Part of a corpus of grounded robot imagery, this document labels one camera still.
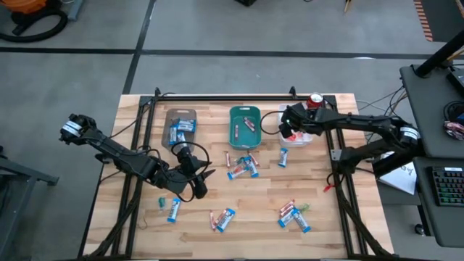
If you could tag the grey metal cart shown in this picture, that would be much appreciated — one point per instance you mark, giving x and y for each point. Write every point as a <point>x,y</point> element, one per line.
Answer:
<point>36,174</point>

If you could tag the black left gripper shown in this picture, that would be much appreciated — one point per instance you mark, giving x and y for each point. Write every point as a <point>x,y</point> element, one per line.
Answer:
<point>186,161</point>

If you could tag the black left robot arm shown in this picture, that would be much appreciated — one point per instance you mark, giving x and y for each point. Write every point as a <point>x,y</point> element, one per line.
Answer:
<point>108,146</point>

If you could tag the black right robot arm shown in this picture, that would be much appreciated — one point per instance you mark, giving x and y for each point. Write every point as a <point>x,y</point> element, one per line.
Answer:
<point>362,121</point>

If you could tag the grey translucent plastic bin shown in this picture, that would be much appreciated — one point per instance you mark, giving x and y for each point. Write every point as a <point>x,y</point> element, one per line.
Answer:
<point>188,114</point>

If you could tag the dark grey desk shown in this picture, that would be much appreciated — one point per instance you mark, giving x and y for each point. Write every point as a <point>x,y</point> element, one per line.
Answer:
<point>431,108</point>
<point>440,217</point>

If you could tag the black keyboard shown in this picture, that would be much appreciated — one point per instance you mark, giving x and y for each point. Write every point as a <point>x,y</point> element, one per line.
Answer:
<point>448,186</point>

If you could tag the silver metal bracket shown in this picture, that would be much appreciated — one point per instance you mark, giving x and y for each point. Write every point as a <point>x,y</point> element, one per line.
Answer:
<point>335,155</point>

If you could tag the green hard candy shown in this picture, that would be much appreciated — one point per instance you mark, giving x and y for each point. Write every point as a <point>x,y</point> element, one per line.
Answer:
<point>305,207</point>

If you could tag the red hard candy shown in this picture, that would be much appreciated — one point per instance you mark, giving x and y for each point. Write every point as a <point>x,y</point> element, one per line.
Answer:
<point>293,138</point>

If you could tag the red white Smarties candy roll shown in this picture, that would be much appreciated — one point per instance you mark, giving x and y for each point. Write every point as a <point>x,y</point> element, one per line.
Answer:
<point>287,205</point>
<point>286,210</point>
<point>236,132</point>
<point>249,124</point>
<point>212,220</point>
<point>228,160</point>
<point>254,159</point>
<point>219,217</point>

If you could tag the red soda can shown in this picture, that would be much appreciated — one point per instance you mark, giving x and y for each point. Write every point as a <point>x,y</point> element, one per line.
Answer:
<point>314,100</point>

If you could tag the black mat striped edge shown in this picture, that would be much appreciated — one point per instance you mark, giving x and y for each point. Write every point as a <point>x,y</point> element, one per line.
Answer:
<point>446,21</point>

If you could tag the teal plastic bin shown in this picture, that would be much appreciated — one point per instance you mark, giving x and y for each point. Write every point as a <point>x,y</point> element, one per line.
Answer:
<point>243,140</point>

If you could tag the colourful wrapper pile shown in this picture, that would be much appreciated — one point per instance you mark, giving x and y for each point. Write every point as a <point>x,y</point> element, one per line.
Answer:
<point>454,129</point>

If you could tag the orange vacuum cleaner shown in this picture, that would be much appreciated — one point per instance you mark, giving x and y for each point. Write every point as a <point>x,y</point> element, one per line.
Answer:
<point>27,5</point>

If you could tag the red clip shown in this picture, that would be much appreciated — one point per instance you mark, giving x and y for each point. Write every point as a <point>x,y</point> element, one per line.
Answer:
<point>328,187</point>

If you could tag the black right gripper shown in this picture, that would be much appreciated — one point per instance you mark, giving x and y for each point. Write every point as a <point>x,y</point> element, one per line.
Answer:
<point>301,119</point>

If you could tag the black pole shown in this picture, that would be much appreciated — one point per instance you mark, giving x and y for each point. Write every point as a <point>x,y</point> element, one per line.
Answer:
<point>440,54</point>

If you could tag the white plastic bin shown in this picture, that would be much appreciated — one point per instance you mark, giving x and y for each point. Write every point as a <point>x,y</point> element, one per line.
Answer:
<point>305,142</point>

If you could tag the white paper sheet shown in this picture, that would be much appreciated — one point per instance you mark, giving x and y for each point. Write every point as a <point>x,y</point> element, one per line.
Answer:
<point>400,177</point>

